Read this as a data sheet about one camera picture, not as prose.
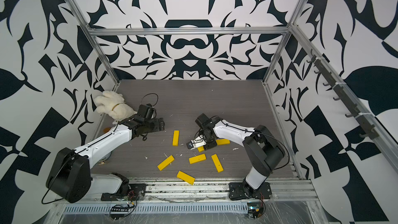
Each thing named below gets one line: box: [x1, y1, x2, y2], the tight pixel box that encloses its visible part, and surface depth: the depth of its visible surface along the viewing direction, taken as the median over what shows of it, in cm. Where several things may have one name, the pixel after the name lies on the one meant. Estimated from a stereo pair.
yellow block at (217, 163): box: [211, 153, 224, 173], surface depth 84 cm
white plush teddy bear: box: [93, 90, 138, 122], surface depth 98 cm
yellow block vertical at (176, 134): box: [172, 130, 180, 147], surface depth 93 cm
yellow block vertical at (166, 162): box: [157, 155, 175, 171], surface depth 84 cm
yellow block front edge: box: [176, 170, 196, 186], surface depth 79 cm
